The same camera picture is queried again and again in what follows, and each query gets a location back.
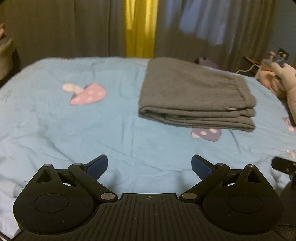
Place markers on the black wall outlet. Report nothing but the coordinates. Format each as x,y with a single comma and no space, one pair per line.
283,54

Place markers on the purple tote bag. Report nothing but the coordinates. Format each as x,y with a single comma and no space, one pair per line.
204,61

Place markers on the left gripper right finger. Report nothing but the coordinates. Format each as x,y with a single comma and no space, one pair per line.
211,176

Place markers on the grey sweatpants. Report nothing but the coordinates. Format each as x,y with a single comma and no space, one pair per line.
182,93

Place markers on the grey curtain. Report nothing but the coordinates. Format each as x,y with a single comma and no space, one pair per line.
223,31

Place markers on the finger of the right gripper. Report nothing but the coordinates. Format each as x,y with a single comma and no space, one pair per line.
284,166

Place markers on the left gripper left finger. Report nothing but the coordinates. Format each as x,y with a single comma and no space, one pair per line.
87,176

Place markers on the yellow curtain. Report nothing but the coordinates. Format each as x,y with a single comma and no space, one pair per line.
140,27

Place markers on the light blue bed sheet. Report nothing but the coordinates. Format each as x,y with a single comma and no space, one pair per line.
65,111

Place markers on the pink plush toy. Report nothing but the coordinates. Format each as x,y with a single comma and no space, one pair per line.
280,80

